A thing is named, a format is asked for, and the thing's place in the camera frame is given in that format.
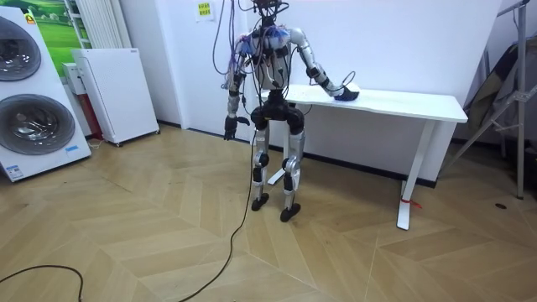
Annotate green landscape wall poster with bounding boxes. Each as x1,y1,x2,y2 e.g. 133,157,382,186
0,0,91,79

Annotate robot body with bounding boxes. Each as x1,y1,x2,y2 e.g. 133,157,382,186
235,0,295,105

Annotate robot legs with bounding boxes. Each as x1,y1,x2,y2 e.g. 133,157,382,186
250,90,306,223

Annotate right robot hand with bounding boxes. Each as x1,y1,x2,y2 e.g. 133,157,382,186
333,85,361,102

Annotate yellow wall notice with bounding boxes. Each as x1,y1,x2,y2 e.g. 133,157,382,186
195,1,216,23

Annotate small white box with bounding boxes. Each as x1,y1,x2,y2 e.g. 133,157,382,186
61,62,87,96

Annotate white perforated cabinet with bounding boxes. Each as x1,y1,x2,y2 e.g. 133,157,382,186
70,47,161,148

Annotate white washing machine tower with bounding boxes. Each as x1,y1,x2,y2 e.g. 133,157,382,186
0,5,93,183

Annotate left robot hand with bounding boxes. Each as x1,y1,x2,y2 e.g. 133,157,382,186
223,114,252,142

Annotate black floor cable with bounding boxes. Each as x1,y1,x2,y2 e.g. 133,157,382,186
0,263,85,302
178,128,258,302

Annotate white desk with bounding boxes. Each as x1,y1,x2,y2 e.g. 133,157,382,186
258,83,469,232

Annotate grey metal stand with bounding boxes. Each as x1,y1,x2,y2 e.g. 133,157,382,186
437,0,537,200

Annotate white wall radiator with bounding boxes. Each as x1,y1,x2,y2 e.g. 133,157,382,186
75,0,133,49

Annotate cable bundle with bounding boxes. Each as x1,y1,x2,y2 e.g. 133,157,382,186
211,0,254,77

